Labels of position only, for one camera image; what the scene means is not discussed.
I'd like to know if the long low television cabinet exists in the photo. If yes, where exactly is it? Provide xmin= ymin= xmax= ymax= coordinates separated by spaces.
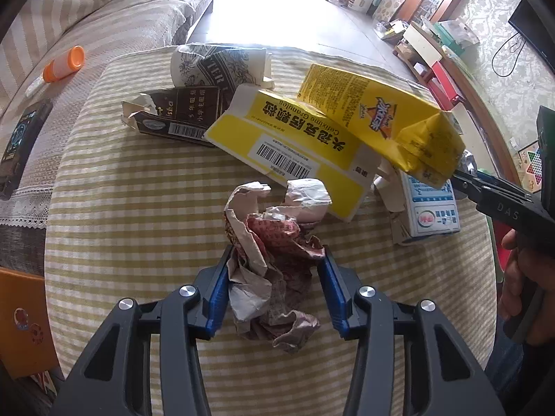
xmin=392 ymin=19 xmax=543 ymax=191

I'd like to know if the patterned paper cup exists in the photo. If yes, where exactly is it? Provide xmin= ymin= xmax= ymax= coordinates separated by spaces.
xmin=170 ymin=43 xmax=276 ymax=92

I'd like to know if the sofa with striped beige cover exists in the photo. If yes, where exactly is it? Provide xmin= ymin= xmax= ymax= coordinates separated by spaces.
xmin=0 ymin=0 xmax=223 ymax=276

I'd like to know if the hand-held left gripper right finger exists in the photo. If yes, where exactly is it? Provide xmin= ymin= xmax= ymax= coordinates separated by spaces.
xmin=318 ymin=245 xmax=506 ymax=416

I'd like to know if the striped beige table cloth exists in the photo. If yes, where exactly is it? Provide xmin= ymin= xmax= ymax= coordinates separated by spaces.
xmin=44 ymin=43 xmax=499 ymax=416

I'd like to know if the star pattern game board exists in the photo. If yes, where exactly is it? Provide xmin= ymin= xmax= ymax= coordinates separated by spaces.
xmin=518 ymin=145 xmax=543 ymax=193

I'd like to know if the yellow medicine box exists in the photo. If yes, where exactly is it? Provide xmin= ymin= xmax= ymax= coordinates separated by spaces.
xmin=204 ymin=83 xmax=382 ymax=223

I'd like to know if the white blue carton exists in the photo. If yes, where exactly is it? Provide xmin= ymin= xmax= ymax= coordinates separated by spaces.
xmin=388 ymin=169 xmax=462 ymax=245

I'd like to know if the crumpled silver foil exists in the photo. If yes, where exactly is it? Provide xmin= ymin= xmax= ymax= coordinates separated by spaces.
xmin=460 ymin=149 xmax=480 ymax=174

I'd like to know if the teal box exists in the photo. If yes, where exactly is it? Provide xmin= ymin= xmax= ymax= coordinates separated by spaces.
xmin=434 ymin=19 xmax=480 ymax=46

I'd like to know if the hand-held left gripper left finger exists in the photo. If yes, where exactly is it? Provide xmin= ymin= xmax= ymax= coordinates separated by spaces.
xmin=51 ymin=245 xmax=237 ymax=416

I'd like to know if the yellow drink carton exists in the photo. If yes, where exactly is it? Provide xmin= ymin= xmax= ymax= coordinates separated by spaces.
xmin=297 ymin=63 xmax=467 ymax=189

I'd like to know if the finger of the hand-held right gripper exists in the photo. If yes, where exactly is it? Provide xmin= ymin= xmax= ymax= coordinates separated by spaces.
xmin=451 ymin=172 xmax=533 ymax=205
xmin=474 ymin=172 xmax=537 ymax=201

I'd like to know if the dark cigarette box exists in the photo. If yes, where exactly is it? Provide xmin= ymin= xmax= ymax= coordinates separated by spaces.
xmin=121 ymin=87 xmax=230 ymax=148

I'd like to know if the red patterned paper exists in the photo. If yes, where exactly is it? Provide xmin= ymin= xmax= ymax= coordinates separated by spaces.
xmin=223 ymin=179 xmax=332 ymax=354

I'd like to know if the person's right hand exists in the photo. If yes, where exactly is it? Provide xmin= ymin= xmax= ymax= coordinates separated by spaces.
xmin=498 ymin=229 xmax=555 ymax=347

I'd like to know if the black wall television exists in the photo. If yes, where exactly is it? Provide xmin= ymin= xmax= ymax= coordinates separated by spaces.
xmin=508 ymin=0 xmax=555 ymax=74

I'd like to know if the wooden side table with stickers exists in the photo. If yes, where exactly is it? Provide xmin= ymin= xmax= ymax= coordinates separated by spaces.
xmin=0 ymin=267 xmax=61 ymax=380

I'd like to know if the orange capped plastic bottle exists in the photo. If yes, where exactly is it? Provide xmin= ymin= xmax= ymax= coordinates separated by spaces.
xmin=42 ymin=45 xmax=86 ymax=83

